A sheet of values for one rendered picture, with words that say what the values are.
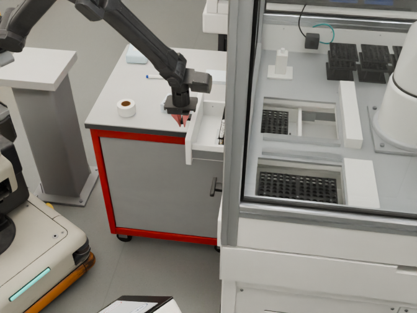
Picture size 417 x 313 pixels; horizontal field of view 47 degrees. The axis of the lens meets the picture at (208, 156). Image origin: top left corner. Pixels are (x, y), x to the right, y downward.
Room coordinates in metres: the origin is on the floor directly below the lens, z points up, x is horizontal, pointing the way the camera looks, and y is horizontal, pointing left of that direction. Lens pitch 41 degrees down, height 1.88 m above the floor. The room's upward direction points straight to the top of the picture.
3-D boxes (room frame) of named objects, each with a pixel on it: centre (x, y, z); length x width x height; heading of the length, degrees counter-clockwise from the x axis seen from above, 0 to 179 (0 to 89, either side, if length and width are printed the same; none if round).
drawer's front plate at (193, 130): (1.30, 0.04, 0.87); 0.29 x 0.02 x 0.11; 172
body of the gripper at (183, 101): (1.27, 0.09, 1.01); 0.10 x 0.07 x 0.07; 83
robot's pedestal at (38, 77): (1.89, 0.78, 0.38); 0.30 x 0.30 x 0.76; 82
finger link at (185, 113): (1.28, 0.09, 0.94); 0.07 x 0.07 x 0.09; 83
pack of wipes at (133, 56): (1.97, 0.32, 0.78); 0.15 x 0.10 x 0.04; 177
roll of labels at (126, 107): (1.53, 0.32, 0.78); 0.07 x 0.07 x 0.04
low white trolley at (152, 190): (1.73, 0.15, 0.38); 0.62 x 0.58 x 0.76; 172
